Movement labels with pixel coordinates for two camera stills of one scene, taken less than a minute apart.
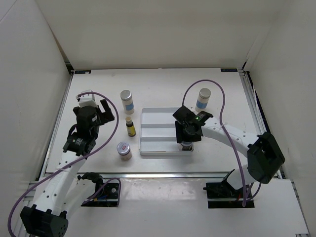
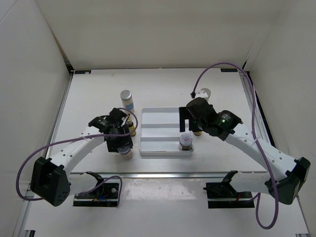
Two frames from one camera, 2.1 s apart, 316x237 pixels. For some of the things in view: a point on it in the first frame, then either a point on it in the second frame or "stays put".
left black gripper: (106, 116) to (126, 140)
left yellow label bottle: (131, 129) stays put
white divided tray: (158, 133) stays put
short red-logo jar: (187, 145) stays put
